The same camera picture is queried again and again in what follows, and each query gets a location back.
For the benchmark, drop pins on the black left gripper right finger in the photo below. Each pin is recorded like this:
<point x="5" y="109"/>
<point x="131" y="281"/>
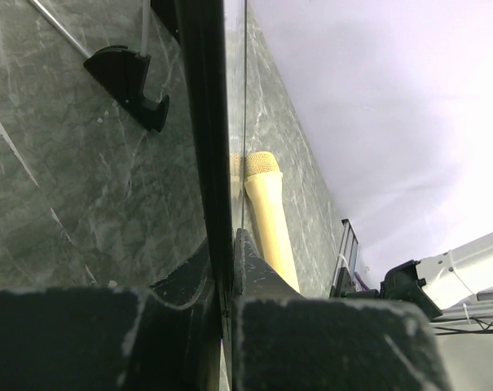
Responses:
<point x="283" y="341"/>

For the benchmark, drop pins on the beige toy microphone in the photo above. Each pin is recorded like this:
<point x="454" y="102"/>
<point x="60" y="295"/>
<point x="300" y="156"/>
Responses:
<point x="264" y="187"/>

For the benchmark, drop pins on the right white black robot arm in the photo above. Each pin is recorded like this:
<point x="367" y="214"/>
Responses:
<point x="437" y="283"/>

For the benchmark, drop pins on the aluminium rail frame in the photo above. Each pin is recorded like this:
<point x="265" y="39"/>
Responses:
<point x="344" y="280"/>

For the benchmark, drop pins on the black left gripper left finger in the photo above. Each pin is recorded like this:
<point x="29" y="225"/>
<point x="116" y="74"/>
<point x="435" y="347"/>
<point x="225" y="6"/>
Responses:
<point x="164" y="337"/>

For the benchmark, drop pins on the white whiteboard black frame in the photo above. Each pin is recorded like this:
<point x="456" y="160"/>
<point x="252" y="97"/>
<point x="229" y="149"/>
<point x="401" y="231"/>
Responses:
<point x="379" y="112"/>

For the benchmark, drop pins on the black whiteboard foot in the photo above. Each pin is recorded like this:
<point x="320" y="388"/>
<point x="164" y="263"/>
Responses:
<point x="122" y="72"/>
<point x="165" y="10"/>

